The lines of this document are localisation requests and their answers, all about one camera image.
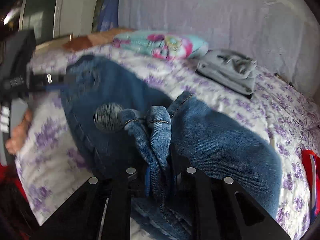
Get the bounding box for purple floral bed sheet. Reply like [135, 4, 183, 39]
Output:
[16, 44, 319, 239]

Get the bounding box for brown pillow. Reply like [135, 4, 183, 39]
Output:
[62, 28, 135, 52]

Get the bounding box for red white blue garment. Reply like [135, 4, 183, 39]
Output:
[302, 150, 320, 223]

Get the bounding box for floral folded quilt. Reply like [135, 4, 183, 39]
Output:
[112, 30, 208, 61]

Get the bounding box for blue denim jeans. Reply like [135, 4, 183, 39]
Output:
[61, 55, 282, 239]

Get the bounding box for person's left hand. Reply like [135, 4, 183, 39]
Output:
[5, 109, 33, 155]

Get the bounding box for blue patterned pillow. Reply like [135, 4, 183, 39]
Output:
[97, 0, 119, 32]

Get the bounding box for white lace headboard cover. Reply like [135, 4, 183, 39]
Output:
[118, 0, 319, 97]

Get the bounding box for folded grey sweatshirt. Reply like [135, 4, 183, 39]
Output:
[196, 49, 257, 99]

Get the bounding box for folded black garment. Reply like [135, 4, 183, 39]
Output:
[195, 70, 254, 100]

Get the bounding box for window with white frame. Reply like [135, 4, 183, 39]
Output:
[18, 0, 62, 44]

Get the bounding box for red jacket sleeve forearm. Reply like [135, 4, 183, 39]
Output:
[1, 166, 29, 239]

